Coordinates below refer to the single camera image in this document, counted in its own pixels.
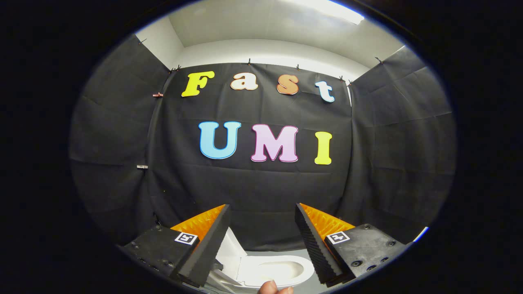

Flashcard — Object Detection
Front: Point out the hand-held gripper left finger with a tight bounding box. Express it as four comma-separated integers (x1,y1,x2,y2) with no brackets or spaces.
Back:
118,204,232,288

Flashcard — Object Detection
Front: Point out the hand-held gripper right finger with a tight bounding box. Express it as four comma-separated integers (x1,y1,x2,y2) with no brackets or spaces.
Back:
295,203,410,285

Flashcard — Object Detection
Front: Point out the black backdrop cloth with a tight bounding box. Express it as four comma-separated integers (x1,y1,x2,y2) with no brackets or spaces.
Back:
69,35,456,252

